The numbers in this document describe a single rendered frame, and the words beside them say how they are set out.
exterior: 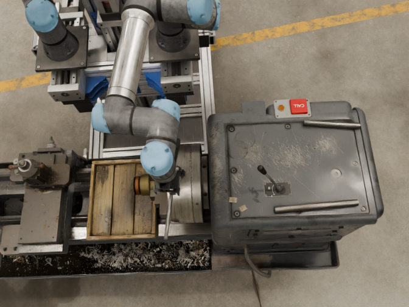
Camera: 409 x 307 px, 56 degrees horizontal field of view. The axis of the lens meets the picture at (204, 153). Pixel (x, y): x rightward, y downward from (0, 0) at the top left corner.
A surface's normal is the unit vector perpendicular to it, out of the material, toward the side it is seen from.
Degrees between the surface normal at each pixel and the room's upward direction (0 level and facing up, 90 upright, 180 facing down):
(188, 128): 0
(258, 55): 0
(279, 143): 0
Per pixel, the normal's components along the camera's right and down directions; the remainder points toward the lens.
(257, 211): -0.04, -0.36
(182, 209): 0.00, 0.55
